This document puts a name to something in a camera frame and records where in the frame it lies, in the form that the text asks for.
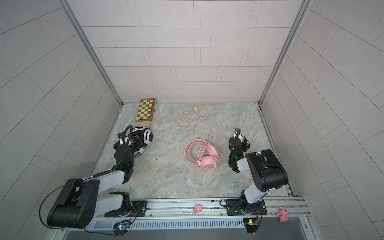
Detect left metal corner post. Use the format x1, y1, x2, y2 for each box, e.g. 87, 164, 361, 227
58, 0, 124, 107

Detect left circuit board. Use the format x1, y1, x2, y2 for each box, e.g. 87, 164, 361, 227
113, 221, 132, 231

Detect black corrugated hose left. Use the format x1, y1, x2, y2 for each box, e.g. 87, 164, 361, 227
83, 125, 134, 181

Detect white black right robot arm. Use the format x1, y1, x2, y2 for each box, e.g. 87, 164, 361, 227
229, 129, 289, 215

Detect right circuit board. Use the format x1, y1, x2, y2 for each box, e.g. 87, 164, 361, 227
243, 218, 260, 234

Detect white black headphones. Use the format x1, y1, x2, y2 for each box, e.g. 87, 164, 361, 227
118, 126, 153, 158

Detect right metal corner post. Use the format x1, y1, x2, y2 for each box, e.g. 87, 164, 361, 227
258, 0, 312, 106

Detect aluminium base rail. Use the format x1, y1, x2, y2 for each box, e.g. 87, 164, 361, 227
136, 196, 311, 221

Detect pink headphones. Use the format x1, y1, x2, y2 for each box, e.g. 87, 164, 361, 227
184, 136, 220, 170

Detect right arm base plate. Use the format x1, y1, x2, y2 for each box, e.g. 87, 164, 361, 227
224, 199, 267, 216

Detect wooden chess board box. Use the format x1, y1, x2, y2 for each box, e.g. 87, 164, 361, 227
136, 99, 156, 124

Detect circuit board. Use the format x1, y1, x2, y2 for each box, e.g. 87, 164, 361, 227
113, 221, 132, 231
243, 218, 260, 234

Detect metal corner post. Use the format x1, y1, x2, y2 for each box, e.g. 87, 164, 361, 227
58, 0, 124, 107
258, 0, 312, 106

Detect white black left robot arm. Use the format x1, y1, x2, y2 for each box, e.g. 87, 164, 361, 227
44, 135, 145, 229

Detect pink pig toy centre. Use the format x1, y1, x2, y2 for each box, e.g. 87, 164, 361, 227
193, 204, 204, 214

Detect pink pig toy right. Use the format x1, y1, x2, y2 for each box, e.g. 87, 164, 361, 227
276, 207, 289, 223

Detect pink pig toy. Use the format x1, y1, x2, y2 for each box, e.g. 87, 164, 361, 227
276, 207, 289, 223
193, 204, 204, 214

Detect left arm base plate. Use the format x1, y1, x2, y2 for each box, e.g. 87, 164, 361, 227
104, 201, 148, 218

